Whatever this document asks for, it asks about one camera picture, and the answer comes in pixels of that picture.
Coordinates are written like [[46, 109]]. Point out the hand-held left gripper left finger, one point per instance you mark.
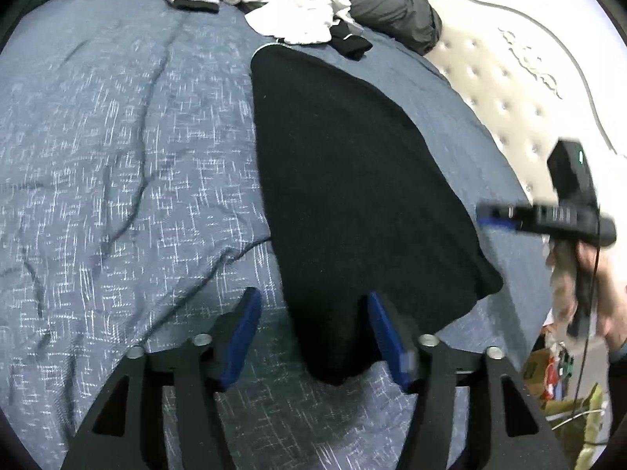
[[242, 333]]

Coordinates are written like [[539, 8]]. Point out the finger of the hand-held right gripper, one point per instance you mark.
[[494, 215]]

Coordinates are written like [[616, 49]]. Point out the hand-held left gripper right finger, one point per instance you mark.
[[387, 338]]

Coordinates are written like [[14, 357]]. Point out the black sweater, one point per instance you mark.
[[352, 181]]

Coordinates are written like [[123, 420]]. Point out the person's right hand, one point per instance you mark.
[[612, 298]]

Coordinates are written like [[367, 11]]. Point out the cream tufted bed headboard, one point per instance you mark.
[[514, 83]]

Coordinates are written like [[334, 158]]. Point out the cardboard box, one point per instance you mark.
[[536, 369]]

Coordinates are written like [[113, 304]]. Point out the blue patterned bed sheet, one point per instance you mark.
[[122, 156]]

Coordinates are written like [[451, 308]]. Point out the yellow green bag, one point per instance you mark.
[[590, 426]]

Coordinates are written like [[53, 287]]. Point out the black pants with white stripe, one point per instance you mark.
[[350, 41]]

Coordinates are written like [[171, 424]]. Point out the white shirt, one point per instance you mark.
[[299, 14]]

